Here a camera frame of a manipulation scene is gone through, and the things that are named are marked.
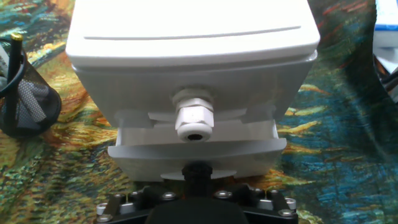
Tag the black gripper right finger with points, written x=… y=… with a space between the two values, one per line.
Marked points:
x=267 y=207

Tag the sunflower painting cloth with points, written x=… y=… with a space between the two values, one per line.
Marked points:
x=326 y=155

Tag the white plastic lidded box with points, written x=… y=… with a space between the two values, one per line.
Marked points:
x=192 y=18

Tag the aluminium frame bar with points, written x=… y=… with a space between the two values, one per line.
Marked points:
x=388 y=84

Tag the white box with blue edge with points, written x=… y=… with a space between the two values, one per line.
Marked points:
x=385 y=37

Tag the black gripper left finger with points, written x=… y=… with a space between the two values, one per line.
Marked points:
x=130 y=205

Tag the black mesh pen holder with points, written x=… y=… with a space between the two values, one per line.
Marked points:
x=46 y=105

